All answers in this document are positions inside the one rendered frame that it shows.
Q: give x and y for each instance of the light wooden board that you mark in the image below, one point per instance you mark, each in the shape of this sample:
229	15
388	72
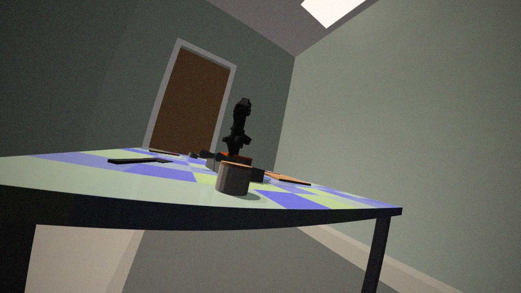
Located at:
286	179

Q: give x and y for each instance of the dark grey cylinder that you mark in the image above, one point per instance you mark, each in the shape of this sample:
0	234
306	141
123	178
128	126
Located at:
233	179

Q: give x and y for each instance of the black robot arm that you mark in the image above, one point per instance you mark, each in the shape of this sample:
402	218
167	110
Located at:
241	110

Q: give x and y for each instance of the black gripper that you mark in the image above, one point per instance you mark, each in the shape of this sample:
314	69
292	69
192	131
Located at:
235	139

